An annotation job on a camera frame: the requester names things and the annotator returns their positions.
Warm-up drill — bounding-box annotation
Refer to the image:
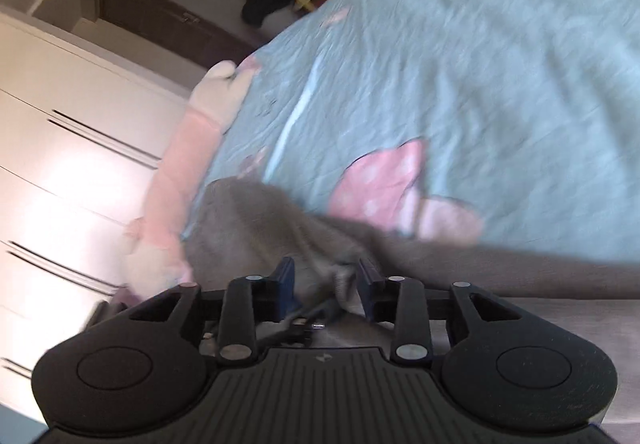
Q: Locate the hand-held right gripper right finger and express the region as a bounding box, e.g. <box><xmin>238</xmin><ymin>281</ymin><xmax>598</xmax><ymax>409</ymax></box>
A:
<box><xmin>356</xmin><ymin>258</ymin><xmax>523</xmax><ymax>366</ymax></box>

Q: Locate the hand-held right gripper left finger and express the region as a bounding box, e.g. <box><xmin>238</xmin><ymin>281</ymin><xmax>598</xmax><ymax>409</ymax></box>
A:
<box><xmin>129</xmin><ymin>256</ymin><xmax>301</xmax><ymax>366</ymax></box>

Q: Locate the grey sweatshirt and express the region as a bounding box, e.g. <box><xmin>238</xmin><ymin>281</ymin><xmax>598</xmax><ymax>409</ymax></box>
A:
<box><xmin>185</xmin><ymin>176</ymin><xmax>640</xmax><ymax>350</ymax></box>

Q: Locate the pink plush toy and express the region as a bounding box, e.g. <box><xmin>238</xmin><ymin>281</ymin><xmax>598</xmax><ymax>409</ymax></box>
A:
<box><xmin>122</xmin><ymin>60</ymin><xmax>261</xmax><ymax>300</ymax></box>

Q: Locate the white wardrobe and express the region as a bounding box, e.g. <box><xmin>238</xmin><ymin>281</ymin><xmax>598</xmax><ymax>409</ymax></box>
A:
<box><xmin>0</xmin><ymin>6</ymin><xmax>191</xmax><ymax>425</ymax></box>

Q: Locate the teal printed blanket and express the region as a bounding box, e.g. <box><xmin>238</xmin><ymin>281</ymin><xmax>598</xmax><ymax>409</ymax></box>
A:
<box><xmin>180</xmin><ymin>0</ymin><xmax>640</xmax><ymax>270</ymax></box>

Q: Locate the brown door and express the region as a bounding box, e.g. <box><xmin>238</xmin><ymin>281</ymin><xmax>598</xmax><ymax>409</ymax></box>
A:
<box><xmin>97</xmin><ymin>0</ymin><xmax>271</xmax><ymax>90</ymax></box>

